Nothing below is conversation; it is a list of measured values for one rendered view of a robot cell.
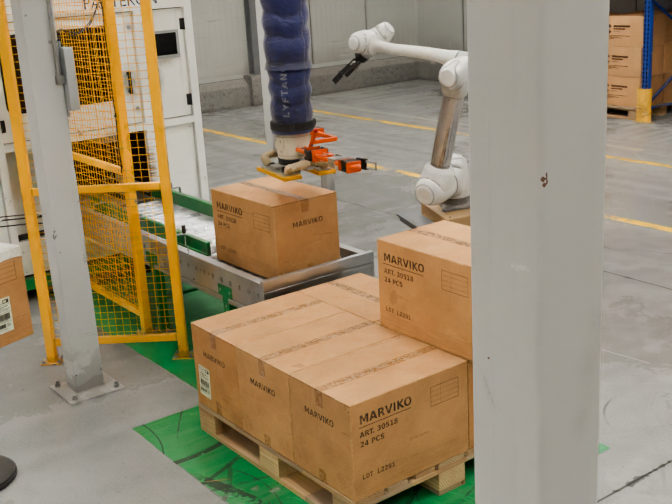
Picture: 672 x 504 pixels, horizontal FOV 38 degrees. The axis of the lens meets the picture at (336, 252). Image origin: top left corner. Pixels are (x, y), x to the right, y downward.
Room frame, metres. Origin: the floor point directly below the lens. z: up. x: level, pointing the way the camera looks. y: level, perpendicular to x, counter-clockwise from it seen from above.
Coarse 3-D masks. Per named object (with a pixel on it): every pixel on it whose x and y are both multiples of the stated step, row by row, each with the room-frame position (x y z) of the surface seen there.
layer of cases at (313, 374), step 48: (336, 288) 4.57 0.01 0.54; (192, 336) 4.22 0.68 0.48; (240, 336) 4.01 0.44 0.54; (288, 336) 3.97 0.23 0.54; (336, 336) 3.94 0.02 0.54; (384, 336) 3.91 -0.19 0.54; (240, 384) 3.89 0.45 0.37; (288, 384) 3.58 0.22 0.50; (336, 384) 3.45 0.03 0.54; (384, 384) 3.42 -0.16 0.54; (432, 384) 3.49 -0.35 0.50; (288, 432) 3.60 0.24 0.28; (336, 432) 3.33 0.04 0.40; (384, 432) 3.35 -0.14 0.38; (432, 432) 3.49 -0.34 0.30; (336, 480) 3.34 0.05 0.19; (384, 480) 3.34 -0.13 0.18
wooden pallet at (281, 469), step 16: (208, 416) 4.15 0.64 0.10; (208, 432) 4.16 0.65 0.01; (224, 432) 4.13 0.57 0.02; (240, 432) 3.92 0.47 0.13; (240, 448) 3.96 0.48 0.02; (256, 448) 3.96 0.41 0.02; (256, 464) 3.82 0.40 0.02; (272, 464) 3.71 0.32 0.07; (288, 464) 3.61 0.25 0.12; (448, 464) 3.53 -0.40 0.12; (464, 464) 3.59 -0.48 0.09; (288, 480) 3.66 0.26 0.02; (304, 480) 3.65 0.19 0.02; (320, 480) 3.43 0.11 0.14; (416, 480) 3.43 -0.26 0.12; (432, 480) 3.53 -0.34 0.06; (448, 480) 3.53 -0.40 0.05; (464, 480) 3.58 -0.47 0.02; (304, 496) 3.53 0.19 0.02; (320, 496) 3.52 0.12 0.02; (336, 496) 3.34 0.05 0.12; (368, 496) 3.29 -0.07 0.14; (384, 496) 3.34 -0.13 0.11
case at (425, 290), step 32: (448, 224) 4.20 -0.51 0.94; (384, 256) 4.00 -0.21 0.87; (416, 256) 3.84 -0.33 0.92; (448, 256) 3.73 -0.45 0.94; (384, 288) 4.01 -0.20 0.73; (416, 288) 3.84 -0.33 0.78; (448, 288) 3.69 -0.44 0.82; (384, 320) 4.02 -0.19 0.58; (416, 320) 3.85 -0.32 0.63; (448, 320) 3.69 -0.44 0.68
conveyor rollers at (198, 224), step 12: (144, 204) 6.58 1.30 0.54; (156, 204) 6.54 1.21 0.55; (156, 216) 6.24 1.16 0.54; (180, 216) 6.16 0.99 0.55; (192, 216) 6.19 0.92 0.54; (204, 216) 6.15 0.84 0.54; (180, 228) 5.93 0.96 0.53; (192, 228) 5.88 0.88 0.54; (204, 228) 5.84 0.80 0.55; (216, 252) 5.36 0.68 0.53; (228, 264) 5.09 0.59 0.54
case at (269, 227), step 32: (224, 192) 5.06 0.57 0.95; (256, 192) 5.01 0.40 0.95; (288, 192) 4.97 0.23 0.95; (320, 192) 4.93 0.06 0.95; (224, 224) 5.08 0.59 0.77; (256, 224) 4.82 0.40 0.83; (288, 224) 4.74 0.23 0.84; (320, 224) 4.86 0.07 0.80; (224, 256) 5.11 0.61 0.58; (256, 256) 4.85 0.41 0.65; (288, 256) 4.74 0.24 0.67; (320, 256) 4.86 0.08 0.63
